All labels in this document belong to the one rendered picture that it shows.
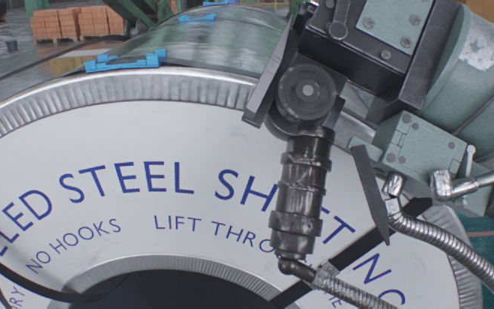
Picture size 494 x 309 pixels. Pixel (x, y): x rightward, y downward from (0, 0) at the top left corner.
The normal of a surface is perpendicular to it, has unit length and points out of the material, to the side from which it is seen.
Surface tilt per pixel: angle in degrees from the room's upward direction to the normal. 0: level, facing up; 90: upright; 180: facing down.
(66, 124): 90
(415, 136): 58
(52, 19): 90
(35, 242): 90
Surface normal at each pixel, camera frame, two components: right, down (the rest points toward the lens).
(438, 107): -0.32, 0.66
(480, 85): -0.13, 0.27
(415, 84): 0.07, -0.14
